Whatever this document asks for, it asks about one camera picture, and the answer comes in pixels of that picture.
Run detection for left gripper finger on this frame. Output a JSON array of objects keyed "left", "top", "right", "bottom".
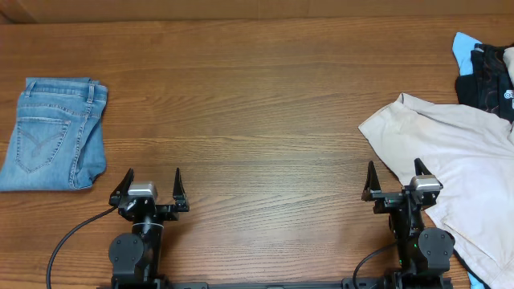
[
  {"left": 110, "top": 168, "right": 134, "bottom": 197},
  {"left": 173, "top": 168, "right": 187, "bottom": 201}
]

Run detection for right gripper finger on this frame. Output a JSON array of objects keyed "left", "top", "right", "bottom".
[
  {"left": 363, "top": 161, "right": 381, "bottom": 193},
  {"left": 414, "top": 158, "right": 431, "bottom": 176}
]

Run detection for beige cotton shorts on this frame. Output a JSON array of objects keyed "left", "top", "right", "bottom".
[{"left": 358, "top": 93, "right": 513, "bottom": 288}]

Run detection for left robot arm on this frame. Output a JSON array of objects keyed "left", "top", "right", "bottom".
[{"left": 108, "top": 169, "right": 190, "bottom": 289}]

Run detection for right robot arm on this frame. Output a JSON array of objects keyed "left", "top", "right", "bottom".
[{"left": 352, "top": 158, "right": 455, "bottom": 288}]

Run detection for folded blue jeans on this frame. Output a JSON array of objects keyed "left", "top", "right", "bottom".
[{"left": 1, "top": 77, "right": 108, "bottom": 192}]

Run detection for black patterned garment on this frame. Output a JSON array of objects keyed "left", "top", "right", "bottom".
[{"left": 455, "top": 43, "right": 513, "bottom": 122}]

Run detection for light blue garment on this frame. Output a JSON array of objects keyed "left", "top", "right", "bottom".
[{"left": 452, "top": 32, "right": 481, "bottom": 75}]

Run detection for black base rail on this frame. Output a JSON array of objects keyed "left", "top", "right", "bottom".
[{"left": 97, "top": 277, "right": 454, "bottom": 289}]

